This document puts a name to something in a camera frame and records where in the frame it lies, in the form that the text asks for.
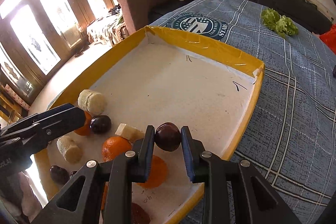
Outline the mandarin orange with leaf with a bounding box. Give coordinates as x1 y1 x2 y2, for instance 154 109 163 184
137 155 168 189

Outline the green lettuce bunch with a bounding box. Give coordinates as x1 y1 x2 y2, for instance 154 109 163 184
261 8 298 38

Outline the blue plaid tablecloth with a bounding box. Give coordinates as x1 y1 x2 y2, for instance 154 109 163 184
148 0 335 223

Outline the red plastic bag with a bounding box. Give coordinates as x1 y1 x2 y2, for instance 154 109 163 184
319 24 336 54

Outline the small pale fruit piece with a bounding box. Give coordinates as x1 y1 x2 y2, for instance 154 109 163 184
115 123 145 143

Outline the pale banana chunk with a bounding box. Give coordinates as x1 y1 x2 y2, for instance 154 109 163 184
56 135 83 164
77 89 106 115

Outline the yellow cardboard tray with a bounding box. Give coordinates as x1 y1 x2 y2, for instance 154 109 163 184
35 26 265 223

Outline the small mandarin orange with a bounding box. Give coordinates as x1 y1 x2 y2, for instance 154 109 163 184
101 182 109 211

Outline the patterned covered couch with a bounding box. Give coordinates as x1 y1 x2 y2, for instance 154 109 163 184
87 4 129 46

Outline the red date fruit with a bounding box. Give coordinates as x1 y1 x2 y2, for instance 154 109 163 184
131 202 150 224

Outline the wooden glass door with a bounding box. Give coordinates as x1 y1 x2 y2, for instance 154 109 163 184
1 0 113 103

